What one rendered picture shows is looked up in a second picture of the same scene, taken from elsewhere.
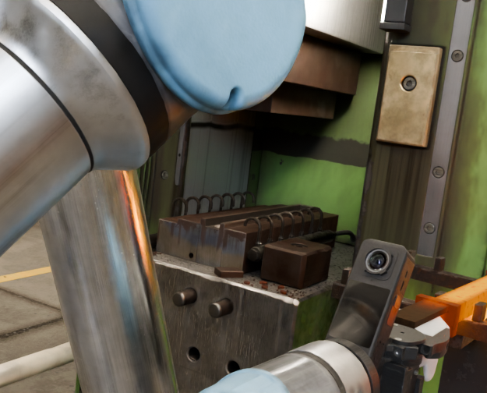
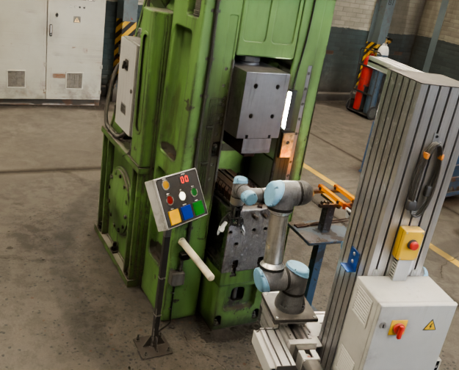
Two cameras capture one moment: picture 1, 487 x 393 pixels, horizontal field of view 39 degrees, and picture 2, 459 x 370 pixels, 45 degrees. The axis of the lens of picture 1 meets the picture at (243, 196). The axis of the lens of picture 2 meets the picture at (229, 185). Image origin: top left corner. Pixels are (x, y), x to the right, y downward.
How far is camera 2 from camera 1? 3.14 m
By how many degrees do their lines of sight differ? 60
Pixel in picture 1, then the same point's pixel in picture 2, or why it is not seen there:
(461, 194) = (294, 165)
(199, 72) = not seen: hidden behind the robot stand
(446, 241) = (290, 177)
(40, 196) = not seen: hidden behind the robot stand
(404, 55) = (287, 136)
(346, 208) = (226, 164)
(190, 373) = (253, 235)
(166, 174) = (210, 178)
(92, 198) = not seen: hidden behind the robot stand
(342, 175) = (225, 154)
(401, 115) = (286, 150)
